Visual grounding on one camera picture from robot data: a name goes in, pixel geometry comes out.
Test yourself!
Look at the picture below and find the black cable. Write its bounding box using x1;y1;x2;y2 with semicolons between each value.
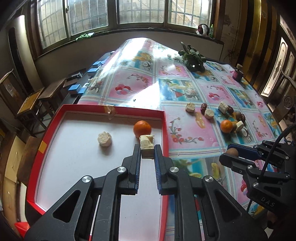
258;124;296;183

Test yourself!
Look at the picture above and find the crumpled clear tape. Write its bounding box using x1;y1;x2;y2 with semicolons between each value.
106;105;117;120

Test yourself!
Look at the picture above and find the purple jar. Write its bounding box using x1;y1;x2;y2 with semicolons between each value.
232;64;244;82

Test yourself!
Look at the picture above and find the green cloth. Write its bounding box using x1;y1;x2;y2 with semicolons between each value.
76;33;95;42

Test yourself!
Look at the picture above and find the red plastic bag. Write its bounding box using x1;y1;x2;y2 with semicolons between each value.
14;221;30;239

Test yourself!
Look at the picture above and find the brown chair back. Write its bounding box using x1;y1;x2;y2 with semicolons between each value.
17;136;44;180

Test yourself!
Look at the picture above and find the frayed pale cane chunk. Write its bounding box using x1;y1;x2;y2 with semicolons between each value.
139;134;155;159

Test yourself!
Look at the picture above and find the group of blue tiles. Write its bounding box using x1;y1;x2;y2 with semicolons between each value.
69;54;114;93

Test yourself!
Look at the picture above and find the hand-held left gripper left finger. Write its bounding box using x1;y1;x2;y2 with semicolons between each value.
24;144;142;241

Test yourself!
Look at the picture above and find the printed plastic tablecloth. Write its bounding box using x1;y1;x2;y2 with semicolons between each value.
77;37;289;218

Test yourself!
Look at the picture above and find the small wooden side table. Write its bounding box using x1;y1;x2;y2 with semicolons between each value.
38;79;67;112

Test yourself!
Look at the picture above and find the carved wooden chair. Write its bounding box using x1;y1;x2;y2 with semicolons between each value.
275;67;296;123

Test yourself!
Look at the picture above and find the red cardboard tray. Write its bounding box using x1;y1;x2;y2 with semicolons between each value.
25;104;170;241

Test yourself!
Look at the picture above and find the wooden framed window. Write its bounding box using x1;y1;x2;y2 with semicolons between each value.
28;0;219;56

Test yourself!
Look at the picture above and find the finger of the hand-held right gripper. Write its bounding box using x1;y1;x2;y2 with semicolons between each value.
227;141;290;161
219;153;289;183

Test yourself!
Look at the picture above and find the green potted plant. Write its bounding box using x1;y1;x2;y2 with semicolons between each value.
178;42;207;72

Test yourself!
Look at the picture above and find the orange mandarin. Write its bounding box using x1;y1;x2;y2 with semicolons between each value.
133;120;152;138
220;120;233;133

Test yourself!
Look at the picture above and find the ridged pale cane chunk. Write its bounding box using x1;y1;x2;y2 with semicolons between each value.
218;101;229;114

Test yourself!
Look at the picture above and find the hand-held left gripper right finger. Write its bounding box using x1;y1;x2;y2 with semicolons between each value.
154;144;269;241

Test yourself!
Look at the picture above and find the wooden armchair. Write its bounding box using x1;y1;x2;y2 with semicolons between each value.
0;68;45;130

